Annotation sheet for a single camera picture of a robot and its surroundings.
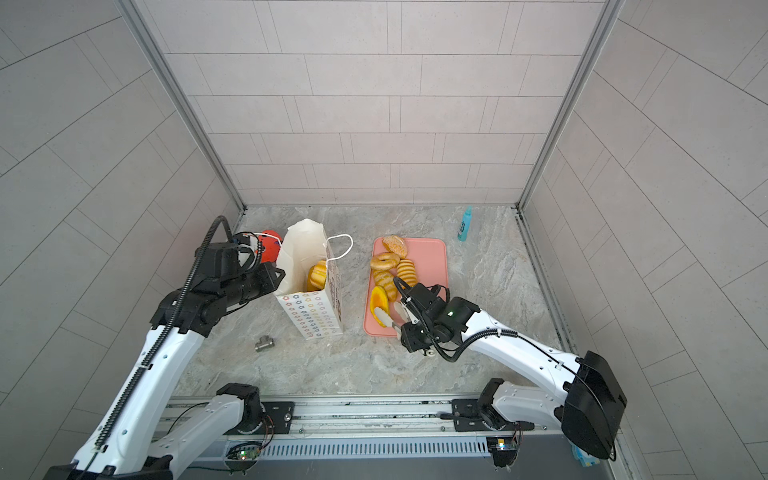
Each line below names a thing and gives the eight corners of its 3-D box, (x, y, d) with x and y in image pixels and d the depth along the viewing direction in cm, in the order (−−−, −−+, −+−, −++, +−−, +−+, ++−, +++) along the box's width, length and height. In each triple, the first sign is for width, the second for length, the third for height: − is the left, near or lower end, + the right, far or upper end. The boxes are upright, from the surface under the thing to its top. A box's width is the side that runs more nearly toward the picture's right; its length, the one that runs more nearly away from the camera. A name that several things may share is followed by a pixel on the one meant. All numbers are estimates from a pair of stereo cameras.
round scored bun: (398, 263, 102) (398, 255, 98) (382, 244, 107) (381, 236, 103) (410, 255, 104) (411, 247, 101) (394, 238, 109) (394, 229, 105)
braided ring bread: (377, 279, 97) (376, 271, 93) (370, 266, 100) (369, 257, 96) (400, 269, 99) (400, 261, 95) (393, 257, 103) (393, 248, 99)
